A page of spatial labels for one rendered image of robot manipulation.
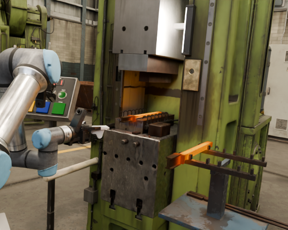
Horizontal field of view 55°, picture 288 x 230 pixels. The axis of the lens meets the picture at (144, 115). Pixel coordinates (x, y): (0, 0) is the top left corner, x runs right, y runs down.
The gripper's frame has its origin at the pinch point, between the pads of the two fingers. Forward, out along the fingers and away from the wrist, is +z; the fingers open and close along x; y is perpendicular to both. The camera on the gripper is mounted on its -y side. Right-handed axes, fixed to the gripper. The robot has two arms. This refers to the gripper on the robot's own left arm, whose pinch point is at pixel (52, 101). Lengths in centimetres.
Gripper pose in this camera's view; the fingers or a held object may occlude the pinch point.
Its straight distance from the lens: 170.8
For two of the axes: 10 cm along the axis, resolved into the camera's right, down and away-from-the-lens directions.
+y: 1.2, -9.2, 3.7
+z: 0.6, 3.7, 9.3
